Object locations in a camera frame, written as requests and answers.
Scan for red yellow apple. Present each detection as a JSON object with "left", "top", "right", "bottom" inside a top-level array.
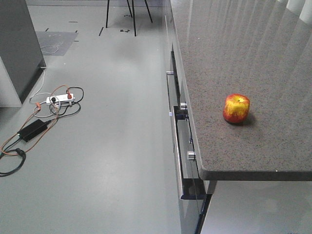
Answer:
[{"left": 223, "top": 94, "right": 250, "bottom": 124}]

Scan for silver oven knob upper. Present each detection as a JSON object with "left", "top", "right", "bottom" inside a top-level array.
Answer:
[{"left": 180, "top": 102, "right": 187, "bottom": 110}]

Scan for silver oven knob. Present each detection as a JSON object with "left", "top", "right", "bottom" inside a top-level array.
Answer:
[
  {"left": 180, "top": 102, "right": 187, "bottom": 110},
  {"left": 187, "top": 151, "right": 196, "bottom": 160}
]

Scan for silver oven knob lower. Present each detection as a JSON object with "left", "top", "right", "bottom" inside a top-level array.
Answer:
[{"left": 187, "top": 151, "right": 196, "bottom": 160}]

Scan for glossy oven door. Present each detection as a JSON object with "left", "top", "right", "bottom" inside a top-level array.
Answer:
[{"left": 171, "top": 106, "right": 206, "bottom": 200}]

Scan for white power strip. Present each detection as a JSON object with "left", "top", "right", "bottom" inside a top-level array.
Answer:
[{"left": 46, "top": 93, "right": 75, "bottom": 105}]

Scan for grey speckled kitchen counter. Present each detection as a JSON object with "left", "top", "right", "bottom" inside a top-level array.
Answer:
[{"left": 163, "top": 0, "right": 312, "bottom": 234}]

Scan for black chair legs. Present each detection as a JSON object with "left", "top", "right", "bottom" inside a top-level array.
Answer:
[{"left": 105, "top": 0, "right": 153, "bottom": 37}]

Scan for dark grey floor mat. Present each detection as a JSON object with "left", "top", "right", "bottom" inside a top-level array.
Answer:
[{"left": 36, "top": 31, "right": 78, "bottom": 56}]

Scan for black power adapter brick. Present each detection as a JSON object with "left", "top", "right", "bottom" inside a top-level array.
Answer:
[{"left": 17, "top": 119, "right": 51, "bottom": 142}]

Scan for grey cabinet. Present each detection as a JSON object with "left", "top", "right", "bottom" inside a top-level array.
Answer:
[{"left": 0, "top": 0, "right": 46, "bottom": 107}]

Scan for white cable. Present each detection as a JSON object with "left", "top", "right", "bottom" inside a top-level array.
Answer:
[{"left": 29, "top": 45, "right": 59, "bottom": 105}]

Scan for orange cable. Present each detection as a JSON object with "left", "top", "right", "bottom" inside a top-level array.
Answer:
[{"left": 0, "top": 84, "right": 75, "bottom": 157}]

